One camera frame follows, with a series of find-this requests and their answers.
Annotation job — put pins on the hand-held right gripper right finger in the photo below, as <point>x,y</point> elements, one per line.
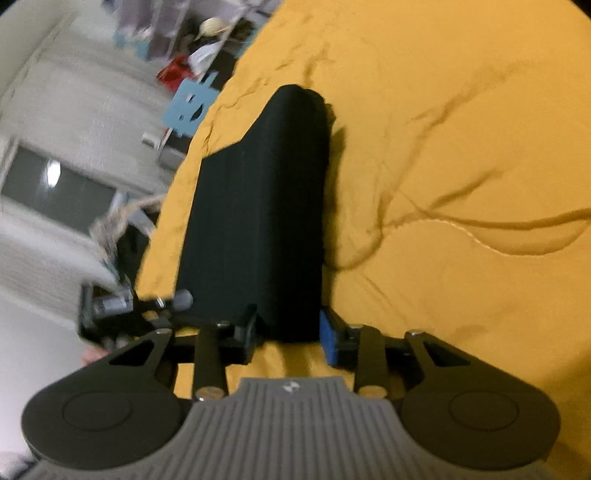
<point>328,339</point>

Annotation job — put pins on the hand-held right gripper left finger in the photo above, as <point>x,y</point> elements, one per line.
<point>245,333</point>

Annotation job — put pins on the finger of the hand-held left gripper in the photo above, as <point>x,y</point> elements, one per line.
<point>173,302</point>

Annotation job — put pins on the black pants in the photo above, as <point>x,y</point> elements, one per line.
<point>258,217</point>

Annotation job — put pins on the dark window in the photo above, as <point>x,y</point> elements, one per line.
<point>51,184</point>

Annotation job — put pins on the yellow blanket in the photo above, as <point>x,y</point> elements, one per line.
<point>438,184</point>

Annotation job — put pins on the red bag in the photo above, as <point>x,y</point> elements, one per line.
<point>174,71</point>

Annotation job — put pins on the beige round hat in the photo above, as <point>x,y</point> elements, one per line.
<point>213,26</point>

